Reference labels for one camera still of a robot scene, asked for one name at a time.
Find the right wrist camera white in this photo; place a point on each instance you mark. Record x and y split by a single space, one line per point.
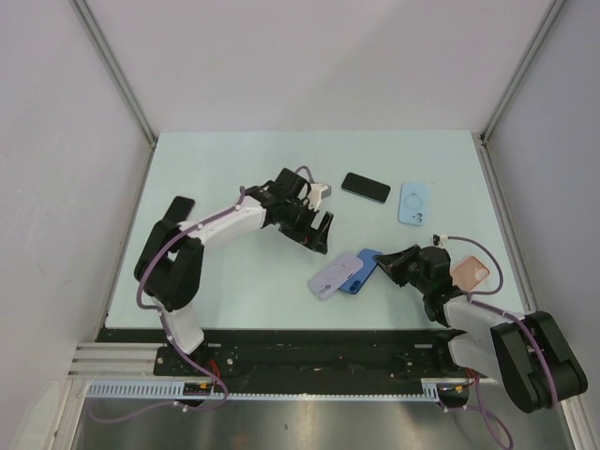
439 240

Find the blue phone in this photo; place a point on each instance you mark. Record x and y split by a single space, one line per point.
355 283

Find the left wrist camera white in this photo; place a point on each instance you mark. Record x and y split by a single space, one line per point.
317 193

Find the pink phone case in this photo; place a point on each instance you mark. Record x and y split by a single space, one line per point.
469 273

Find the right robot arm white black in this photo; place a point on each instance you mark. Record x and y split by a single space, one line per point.
526 353

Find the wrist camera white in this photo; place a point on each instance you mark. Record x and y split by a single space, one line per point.
439 240
317 193

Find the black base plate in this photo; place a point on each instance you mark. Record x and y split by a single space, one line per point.
287 356

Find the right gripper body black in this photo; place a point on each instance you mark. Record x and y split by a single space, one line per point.
415 279

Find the light blue phone case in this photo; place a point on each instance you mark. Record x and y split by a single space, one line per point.
412 207

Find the lilac phone case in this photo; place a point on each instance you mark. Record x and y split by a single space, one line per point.
334 275

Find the slotted cable duct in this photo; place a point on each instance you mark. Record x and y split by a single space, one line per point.
411 390

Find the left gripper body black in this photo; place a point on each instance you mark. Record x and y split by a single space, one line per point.
297 217

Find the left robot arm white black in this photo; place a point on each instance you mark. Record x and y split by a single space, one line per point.
170 267

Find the black phone purple edge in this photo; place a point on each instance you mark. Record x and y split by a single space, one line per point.
179 209

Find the aluminium rail frame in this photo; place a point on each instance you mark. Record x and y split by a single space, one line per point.
113 361

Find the black phone teal edge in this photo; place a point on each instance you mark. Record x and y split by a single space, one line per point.
366 188

